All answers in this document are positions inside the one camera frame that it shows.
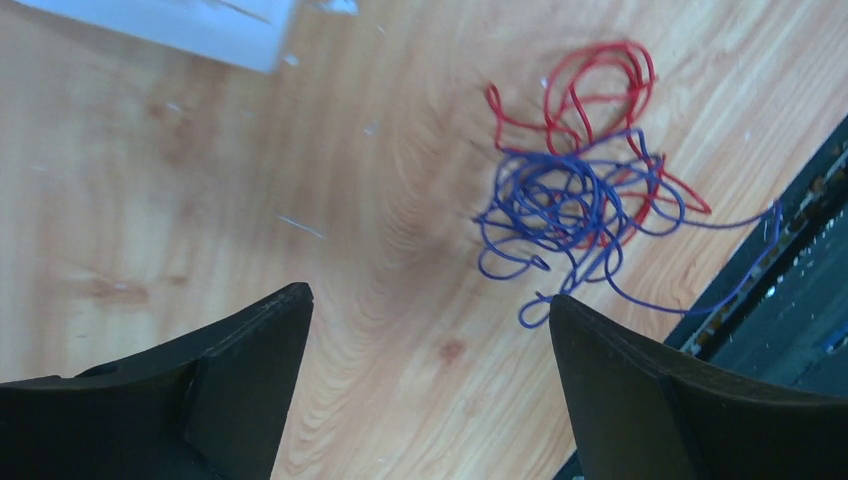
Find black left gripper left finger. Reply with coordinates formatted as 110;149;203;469
1;282;314;479

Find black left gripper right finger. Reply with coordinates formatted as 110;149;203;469
548;295;847;479

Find white plastic bin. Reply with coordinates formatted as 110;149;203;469
23;0;298;73

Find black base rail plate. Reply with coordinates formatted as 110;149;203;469
558;124;847;479

